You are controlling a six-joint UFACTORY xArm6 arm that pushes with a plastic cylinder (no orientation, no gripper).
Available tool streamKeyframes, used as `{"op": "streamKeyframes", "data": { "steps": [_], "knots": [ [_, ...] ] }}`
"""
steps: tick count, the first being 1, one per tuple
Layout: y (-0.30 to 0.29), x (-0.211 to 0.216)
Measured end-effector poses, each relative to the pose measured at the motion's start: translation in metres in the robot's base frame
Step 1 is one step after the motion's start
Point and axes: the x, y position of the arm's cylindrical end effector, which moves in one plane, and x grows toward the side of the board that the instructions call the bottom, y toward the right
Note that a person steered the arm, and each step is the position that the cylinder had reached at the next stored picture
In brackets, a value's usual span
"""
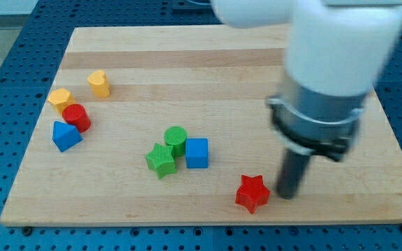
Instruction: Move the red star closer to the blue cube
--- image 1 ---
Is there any wooden board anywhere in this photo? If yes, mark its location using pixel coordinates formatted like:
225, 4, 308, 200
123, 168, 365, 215
0, 25, 402, 227

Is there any green cylinder block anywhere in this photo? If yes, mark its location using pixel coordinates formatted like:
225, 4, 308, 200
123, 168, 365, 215
164, 126, 187, 157

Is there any yellow hexagon block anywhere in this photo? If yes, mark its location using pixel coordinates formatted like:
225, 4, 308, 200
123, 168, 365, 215
47, 89, 76, 115

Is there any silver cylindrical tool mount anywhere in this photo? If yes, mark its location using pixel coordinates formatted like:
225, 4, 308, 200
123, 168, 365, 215
267, 73, 367, 162

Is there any green star block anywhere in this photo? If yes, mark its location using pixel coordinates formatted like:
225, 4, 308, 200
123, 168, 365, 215
145, 143, 177, 179

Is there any blue triangle block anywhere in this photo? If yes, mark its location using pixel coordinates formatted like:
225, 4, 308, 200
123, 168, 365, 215
52, 121, 82, 152

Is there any yellow heart block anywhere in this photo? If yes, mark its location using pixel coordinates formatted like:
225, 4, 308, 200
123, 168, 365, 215
87, 70, 110, 98

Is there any red cylinder block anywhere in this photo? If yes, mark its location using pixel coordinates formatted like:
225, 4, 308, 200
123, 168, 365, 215
61, 103, 91, 132

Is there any blue cube block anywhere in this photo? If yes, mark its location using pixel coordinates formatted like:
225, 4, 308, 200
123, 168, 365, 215
185, 138, 209, 169

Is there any red star block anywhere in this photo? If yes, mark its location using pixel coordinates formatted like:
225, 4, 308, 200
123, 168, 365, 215
235, 174, 270, 214

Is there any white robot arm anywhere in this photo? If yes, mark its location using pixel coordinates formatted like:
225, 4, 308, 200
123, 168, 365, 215
211, 0, 402, 199

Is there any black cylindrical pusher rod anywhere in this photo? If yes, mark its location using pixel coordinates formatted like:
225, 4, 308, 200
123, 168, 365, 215
275, 150, 311, 199

